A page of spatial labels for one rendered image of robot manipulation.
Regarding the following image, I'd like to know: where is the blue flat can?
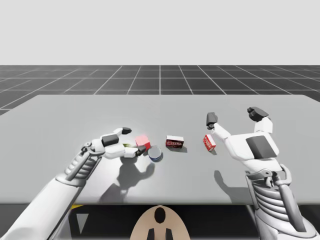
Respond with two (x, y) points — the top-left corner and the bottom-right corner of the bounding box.
(147, 145), (164, 164)

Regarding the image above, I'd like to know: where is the pink cube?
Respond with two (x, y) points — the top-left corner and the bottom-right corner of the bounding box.
(134, 134), (152, 150)

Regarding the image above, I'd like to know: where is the red and white carton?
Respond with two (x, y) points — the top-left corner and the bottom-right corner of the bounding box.
(202, 133), (217, 153)
(165, 134), (186, 150)

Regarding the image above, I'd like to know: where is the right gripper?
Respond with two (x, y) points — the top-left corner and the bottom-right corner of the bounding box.
(206, 106), (281, 168)

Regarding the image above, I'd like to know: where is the tan robot part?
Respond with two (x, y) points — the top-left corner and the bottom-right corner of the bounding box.
(129, 204), (191, 240)

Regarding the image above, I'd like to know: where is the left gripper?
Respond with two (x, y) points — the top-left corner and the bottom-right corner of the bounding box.
(100, 126), (147, 160)

